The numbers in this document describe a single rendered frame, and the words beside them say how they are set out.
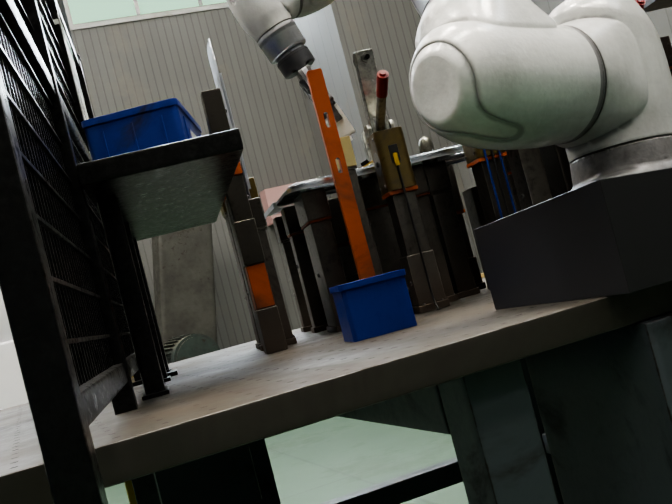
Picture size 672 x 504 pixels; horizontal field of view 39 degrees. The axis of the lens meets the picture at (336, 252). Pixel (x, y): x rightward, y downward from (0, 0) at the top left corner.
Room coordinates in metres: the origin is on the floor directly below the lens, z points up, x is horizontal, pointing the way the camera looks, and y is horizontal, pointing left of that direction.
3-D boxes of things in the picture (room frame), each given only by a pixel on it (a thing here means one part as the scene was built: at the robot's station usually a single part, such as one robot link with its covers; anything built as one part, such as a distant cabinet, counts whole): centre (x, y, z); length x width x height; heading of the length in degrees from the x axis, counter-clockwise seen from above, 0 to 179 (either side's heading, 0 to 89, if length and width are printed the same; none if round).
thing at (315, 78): (1.78, -0.05, 0.95); 0.03 x 0.01 x 0.50; 100
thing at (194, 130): (1.69, 0.28, 1.09); 0.30 x 0.17 x 0.13; 1
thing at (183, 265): (7.89, 1.39, 0.91); 1.09 x 1.07 x 1.82; 19
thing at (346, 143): (1.82, -0.06, 0.88); 0.04 x 0.04 x 0.37; 10
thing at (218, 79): (1.92, 0.14, 1.17); 0.12 x 0.01 x 0.34; 10
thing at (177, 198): (1.68, 0.27, 1.01); 0.90 x 0.22 x 0.03; 10
